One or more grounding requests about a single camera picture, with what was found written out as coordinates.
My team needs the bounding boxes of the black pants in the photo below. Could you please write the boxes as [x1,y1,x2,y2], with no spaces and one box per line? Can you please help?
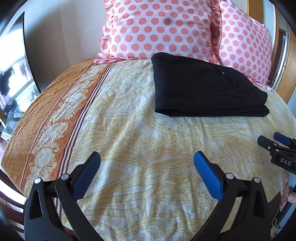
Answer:
[151,52,269,117]

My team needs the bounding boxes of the right hand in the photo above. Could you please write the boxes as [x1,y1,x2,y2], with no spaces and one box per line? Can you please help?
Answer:
[280,175,296,208]

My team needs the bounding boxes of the yellow patterned bedsheet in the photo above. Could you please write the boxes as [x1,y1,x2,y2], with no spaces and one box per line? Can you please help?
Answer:
[1,60,295,240]

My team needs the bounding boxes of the right pink polka-dot pillow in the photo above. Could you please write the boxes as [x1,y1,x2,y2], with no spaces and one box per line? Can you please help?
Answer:
[216,1,272,90]

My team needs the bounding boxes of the pink polka-dot pillow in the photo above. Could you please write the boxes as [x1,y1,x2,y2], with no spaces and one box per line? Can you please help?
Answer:
[216,1,272,90]
[94,0,220,64]

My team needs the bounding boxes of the left pink polka-dot pillow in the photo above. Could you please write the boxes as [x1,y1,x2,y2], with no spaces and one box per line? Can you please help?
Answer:
[94,0,220,64]

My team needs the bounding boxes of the wooden door frame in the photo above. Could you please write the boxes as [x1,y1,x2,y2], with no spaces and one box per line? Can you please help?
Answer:
[244,1,295,103]

